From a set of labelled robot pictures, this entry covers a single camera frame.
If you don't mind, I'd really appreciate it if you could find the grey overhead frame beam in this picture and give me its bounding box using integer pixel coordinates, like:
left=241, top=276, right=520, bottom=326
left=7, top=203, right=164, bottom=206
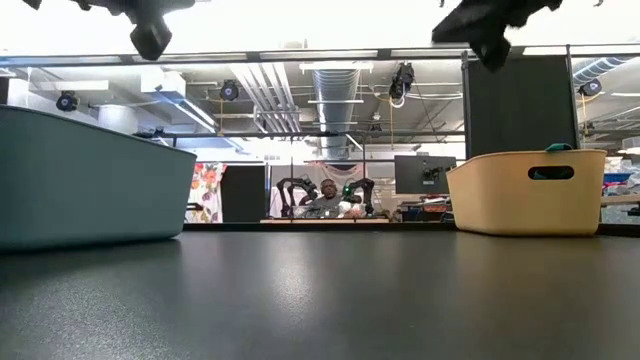
left=0, top=43, right=640, bottom=69

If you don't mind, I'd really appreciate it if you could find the black computer monitor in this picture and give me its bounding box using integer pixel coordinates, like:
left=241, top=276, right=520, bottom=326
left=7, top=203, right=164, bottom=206
left=393, top=154, right=458, bottom=196

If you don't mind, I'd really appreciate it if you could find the black partition panel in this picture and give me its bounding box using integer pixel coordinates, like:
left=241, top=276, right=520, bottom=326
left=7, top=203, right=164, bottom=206
left=462, top=47, right=581, bottom=160

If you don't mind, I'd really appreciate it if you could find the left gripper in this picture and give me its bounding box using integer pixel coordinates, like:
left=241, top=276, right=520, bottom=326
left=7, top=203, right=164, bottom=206
left=112, top=0, right=196, bottom=61

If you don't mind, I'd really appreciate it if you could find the black background panel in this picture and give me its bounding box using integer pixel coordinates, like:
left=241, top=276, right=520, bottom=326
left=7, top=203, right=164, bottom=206
left=221, top=164, right=267, bottom=224

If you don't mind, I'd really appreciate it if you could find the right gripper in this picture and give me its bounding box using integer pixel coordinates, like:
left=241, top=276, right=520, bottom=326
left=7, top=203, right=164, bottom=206
left=432, top=0, right=531, bottom=74

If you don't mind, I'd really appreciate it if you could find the silver ventilation duct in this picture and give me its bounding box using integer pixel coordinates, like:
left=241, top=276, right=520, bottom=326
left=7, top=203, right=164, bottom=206
left=312, top=68, right=361, bottom=161

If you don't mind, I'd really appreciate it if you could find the spiral ventilation duct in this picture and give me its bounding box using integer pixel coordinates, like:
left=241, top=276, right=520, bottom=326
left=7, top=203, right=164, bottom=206
left=572, top=55, right=640, bottom=87

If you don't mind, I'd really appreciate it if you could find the person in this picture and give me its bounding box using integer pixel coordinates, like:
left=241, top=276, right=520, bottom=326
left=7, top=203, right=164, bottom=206
left=304, top=178, right=352, bottom=219

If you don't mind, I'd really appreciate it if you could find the floral patterned cloth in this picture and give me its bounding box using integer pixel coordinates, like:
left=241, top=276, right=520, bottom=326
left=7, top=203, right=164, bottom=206
left=184, top=162, right=227, bottom=224

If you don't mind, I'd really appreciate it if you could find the white round column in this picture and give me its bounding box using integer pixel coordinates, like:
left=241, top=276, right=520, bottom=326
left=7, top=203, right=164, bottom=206
left=97, top=103, right=140, bottom=135

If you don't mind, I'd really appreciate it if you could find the black ceiling mounted camera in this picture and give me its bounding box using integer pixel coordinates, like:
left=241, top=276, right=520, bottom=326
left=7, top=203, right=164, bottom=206
left=388, top=62, right=416, bottom=109
left=55, top=90, right=80, bottom=113
left=578, top=78, right=603, bottom=98
left=219, top=79, right=240, bottom=102

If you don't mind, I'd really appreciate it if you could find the yellow plastic basket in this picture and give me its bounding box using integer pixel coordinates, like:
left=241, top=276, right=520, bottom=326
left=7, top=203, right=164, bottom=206
left=445, top=148, right=608, bottom=237

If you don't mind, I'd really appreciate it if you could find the teal plastic basket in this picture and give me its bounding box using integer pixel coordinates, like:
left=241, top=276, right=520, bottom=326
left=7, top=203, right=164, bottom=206
left=0, top=104, right=198, bottom=251

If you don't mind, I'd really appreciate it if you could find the white ceiling air unit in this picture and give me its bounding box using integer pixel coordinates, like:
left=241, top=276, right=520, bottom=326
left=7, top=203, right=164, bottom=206
left=140, top=67, right=187, bottom=99

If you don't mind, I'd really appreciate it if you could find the white ceiling light fixture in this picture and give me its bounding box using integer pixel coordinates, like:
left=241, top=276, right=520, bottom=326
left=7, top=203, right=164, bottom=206
left=299, top=60, right=375, bottom=75

